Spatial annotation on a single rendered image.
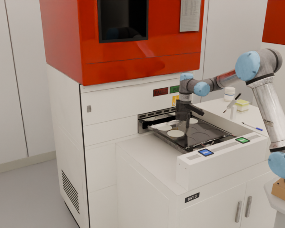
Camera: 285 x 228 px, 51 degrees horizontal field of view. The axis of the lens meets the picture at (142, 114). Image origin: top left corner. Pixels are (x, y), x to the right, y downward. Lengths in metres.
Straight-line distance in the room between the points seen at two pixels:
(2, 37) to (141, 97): 1.61
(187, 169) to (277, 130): 0.41
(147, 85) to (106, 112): 0.31
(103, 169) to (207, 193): 0.69
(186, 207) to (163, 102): 0.75
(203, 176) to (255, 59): 0.58
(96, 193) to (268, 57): 1.28
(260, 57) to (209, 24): 2.88
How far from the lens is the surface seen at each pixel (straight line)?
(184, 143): 1.69
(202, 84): 1.58
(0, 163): 3.36
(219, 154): 1.48
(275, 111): 1.30
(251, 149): 1.65
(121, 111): 1.80
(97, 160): 1.85
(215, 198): 1.60
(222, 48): 4.39
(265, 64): 1.31
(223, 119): 1.92
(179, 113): 1.71
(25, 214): 2.74
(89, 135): 1.76
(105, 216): 2.11
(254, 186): 1.82
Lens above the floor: 1.64
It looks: 21 degrees down
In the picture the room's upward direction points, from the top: straight up
